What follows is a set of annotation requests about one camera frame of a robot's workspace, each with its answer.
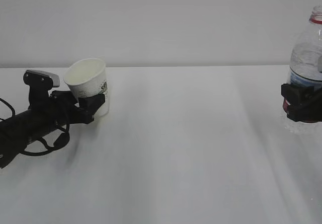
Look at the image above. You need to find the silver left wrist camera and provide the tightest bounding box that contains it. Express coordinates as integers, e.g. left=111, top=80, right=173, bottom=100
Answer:
left=23, top=69, right=60, bottom=90

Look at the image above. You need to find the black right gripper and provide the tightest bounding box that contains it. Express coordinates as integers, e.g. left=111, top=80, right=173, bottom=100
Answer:
left=281, top=84, right=321, bottom=122

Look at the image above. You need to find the clear water bottle red label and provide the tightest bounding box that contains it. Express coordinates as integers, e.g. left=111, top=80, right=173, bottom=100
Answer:
left=283, top=4, right=322, bottom=135

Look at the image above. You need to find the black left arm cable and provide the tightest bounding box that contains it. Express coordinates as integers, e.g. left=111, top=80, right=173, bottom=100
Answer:
left=0, top=97, right=71, bottom=157

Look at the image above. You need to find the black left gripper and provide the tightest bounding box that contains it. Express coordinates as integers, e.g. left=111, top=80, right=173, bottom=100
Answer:
left=50, top=90, right=105, bottom=124

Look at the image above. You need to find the white paper cup green print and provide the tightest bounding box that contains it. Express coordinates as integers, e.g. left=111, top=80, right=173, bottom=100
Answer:
left=63, top=58, right=110, bottom=117

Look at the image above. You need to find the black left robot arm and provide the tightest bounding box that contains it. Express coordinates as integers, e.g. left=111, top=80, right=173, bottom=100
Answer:
left=1, top=91, right=105, bottom=168

